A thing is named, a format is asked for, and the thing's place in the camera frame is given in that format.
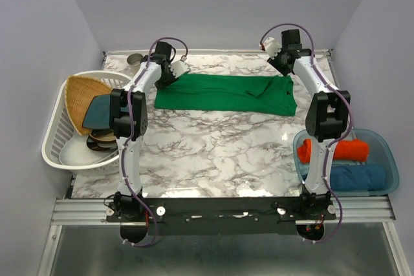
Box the green t shirt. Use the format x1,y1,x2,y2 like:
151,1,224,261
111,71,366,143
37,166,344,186
154,74,297,116

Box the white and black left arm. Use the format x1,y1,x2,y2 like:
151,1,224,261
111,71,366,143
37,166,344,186
109,37,178,221

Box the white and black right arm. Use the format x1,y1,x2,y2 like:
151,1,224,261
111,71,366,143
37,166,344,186
260,29,351,219

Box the metal cup with cork base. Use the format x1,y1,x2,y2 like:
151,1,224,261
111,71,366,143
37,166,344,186
126,53,144,74

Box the white table edge trim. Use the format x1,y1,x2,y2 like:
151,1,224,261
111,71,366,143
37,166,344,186
102,48,332,57

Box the dark teal plate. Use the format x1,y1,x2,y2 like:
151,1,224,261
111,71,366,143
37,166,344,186
82,94,110,130

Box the woven wicker tray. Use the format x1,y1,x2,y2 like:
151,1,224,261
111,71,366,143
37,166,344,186
65,75,112,136

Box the dark stacked bowls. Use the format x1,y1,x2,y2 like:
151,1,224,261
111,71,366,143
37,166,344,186
86,129,117,152

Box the rolled orange t shirt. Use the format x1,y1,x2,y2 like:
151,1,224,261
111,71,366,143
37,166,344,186
297,139,369,164

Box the white plastic laundry basket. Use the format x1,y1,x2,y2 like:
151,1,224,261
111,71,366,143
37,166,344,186
41,70,131,176

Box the white bowl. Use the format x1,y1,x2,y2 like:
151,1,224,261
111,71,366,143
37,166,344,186
59,134,115,166

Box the clear blue plastic bin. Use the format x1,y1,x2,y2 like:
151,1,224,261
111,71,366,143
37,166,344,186
292,129,400,197

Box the rolled blue t shirt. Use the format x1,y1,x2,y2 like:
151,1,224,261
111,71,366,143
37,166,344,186
330,164,386,192

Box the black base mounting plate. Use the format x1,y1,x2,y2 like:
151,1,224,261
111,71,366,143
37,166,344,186
106,193,336,236

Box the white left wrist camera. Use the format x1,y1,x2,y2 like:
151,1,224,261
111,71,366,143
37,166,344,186
170,56,191,78

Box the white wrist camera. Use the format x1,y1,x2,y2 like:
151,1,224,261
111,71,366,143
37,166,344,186
170,56,191,78
260,37,282,59

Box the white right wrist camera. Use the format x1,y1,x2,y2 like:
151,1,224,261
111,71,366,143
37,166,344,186
260,37,282,59

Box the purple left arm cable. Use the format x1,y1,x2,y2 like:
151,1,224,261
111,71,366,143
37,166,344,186
124,36,190,249

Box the aluminium rail frame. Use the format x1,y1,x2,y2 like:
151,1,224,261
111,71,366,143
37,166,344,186
38,196,411,275

